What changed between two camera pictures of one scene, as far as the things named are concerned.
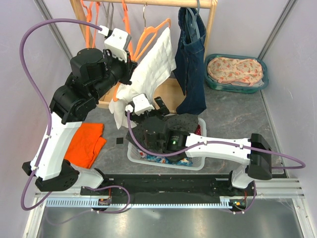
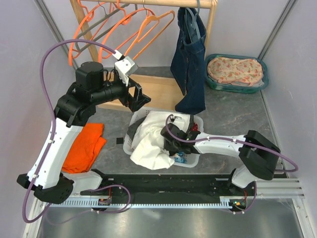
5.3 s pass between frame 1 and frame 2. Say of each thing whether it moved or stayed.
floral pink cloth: stayed
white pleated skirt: moved
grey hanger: moved
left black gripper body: moved
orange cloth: stayed
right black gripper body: moved
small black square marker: stayed
